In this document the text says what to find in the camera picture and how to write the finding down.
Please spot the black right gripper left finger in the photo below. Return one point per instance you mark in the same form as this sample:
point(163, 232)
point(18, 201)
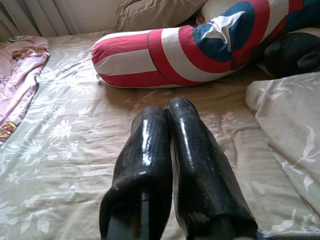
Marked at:
point(140, 175)

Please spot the large beige floral pillow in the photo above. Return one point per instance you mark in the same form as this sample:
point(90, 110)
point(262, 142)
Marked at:
point(287, 120)

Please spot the black plush toy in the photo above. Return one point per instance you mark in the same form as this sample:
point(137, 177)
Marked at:
point(287, 55)

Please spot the beige floral bed sheet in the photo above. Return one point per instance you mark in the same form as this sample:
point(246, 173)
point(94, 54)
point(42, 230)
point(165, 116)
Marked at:
point(75, 162)

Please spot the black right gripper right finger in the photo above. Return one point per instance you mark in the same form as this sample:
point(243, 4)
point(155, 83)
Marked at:
point(200, 175)

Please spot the plain cream pillow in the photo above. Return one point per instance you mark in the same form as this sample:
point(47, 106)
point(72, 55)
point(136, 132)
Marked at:
point(212, 7)

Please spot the red white blue bolster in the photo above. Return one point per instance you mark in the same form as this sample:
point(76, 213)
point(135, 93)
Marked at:
point(130, 57)

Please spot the grey curtain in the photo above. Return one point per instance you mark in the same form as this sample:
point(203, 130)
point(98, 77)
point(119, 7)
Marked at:
point(30, 15)

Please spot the pink cartoon print blanket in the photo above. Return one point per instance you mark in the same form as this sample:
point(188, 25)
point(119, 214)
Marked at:
point(20, 75)

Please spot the tan floral pillow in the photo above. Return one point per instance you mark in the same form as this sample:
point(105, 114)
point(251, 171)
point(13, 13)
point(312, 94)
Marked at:
point(155, 12)

